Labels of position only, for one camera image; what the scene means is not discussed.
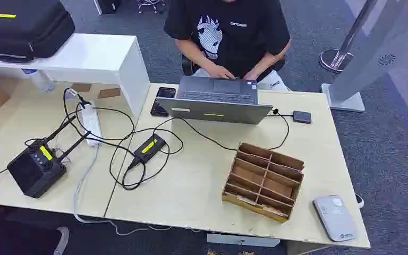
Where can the clear water bottle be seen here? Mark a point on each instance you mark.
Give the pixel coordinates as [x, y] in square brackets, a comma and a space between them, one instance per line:
[41, 80]

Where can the black remote controller with antennas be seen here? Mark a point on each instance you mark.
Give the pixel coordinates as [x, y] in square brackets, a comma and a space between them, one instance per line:
[36, 168]

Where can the white shelf riser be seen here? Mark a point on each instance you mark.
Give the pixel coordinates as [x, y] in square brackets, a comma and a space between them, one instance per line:
[84, 63]

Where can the black laptop power adapter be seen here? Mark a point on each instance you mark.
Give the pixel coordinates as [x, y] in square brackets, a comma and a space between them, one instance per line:
[149, 148]

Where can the white display stand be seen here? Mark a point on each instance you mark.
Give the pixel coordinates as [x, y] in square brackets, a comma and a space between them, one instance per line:
[369, 52]

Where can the chrome stanchion post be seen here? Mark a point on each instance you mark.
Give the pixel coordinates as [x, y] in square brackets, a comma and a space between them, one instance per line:
[344, 45]

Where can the white power strip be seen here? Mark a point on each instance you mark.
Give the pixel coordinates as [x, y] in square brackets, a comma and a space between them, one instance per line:
[90, 123]

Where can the black smartphone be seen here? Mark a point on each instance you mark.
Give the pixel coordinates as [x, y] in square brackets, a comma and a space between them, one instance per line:
[162, 101]

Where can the person's left hand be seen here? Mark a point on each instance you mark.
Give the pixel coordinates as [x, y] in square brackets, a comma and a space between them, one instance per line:
[252, 75]

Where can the wooden compartment box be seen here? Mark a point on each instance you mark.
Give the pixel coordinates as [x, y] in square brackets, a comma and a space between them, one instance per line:
[264, 181]

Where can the office chair base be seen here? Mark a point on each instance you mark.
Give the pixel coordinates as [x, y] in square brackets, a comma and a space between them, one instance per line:
[151, 4]

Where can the person's hand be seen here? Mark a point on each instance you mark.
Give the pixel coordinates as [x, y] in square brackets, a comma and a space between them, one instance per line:
[221, 72]
[252, 75]

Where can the person's right hand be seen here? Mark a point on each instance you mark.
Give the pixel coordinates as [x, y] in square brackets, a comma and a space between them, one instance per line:
[221, 72]

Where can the brown tape patch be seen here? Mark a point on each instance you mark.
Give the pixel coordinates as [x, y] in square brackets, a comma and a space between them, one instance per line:
[109, 93]
[81, 87]

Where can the black suitcase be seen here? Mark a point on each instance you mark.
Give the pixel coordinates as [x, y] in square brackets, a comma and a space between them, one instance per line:
[22, 28]

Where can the grey laptop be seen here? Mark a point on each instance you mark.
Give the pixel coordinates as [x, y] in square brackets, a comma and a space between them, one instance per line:
[218, 98]

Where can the person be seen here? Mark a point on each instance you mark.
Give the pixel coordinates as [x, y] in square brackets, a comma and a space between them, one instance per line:
[239, 42]

